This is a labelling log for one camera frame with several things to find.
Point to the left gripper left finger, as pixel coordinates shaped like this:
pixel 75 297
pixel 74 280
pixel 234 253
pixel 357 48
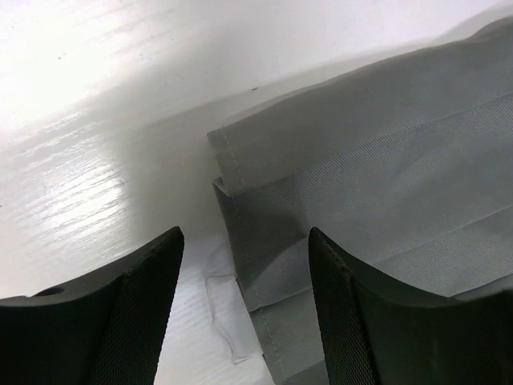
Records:
pixel 105 327

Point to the grey pleated skirt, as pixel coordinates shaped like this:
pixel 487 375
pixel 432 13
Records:
pixel 405 163

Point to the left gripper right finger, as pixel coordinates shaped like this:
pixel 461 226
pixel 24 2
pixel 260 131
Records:
pixel 376 329

